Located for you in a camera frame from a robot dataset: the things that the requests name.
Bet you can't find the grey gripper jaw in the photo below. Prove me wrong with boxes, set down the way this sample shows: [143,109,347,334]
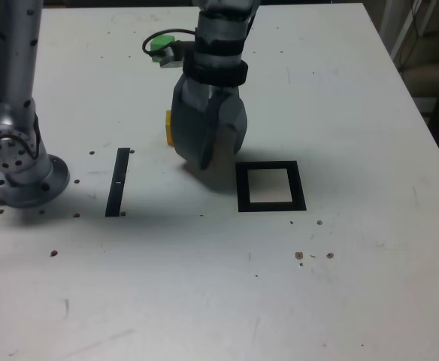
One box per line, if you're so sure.
[210,86,249,156]
[171,73,225,171]

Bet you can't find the yellow cube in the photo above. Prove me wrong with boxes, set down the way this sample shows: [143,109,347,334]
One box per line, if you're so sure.
[165,110,175,147]

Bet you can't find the green cube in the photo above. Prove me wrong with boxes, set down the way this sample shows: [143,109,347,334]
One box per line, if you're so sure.
[150,34,183,65]

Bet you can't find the black tape square outline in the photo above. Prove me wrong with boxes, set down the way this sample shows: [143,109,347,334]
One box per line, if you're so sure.
[235,160,307,214]

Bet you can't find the black tape strip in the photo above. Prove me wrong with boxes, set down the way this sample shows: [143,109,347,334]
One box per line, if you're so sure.
[104,147,131,218]

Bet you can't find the grey gripper-mounted camera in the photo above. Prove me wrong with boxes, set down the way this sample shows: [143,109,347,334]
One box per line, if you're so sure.
[159,44,186,69]

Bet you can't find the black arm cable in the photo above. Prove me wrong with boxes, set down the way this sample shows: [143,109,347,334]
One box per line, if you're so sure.
[141,29,198,58]

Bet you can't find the white background frame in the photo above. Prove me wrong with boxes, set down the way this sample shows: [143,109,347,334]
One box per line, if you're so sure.
[379,0,439,71]

